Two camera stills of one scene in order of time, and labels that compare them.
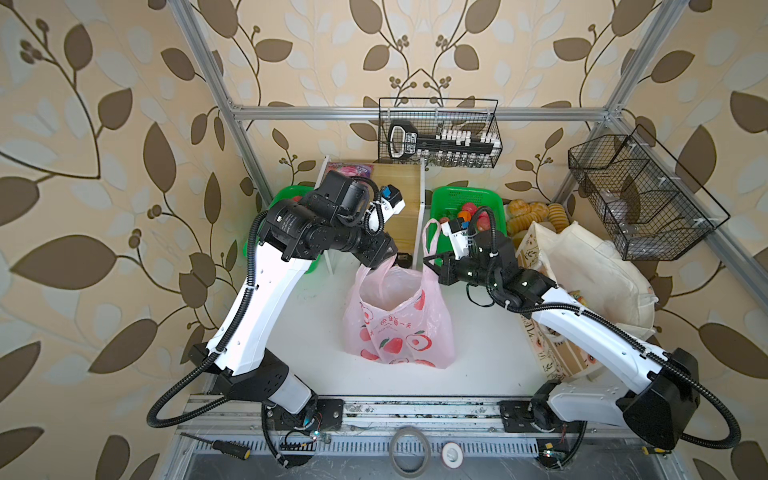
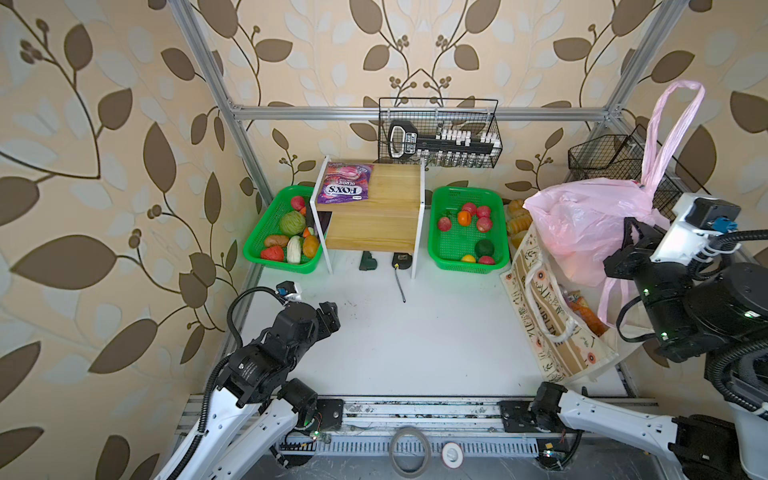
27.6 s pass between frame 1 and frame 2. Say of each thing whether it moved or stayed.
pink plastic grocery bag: moved
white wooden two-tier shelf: stayed
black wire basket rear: stayed
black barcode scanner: stayed
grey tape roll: stayed
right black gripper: moved
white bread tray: stayed
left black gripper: moved
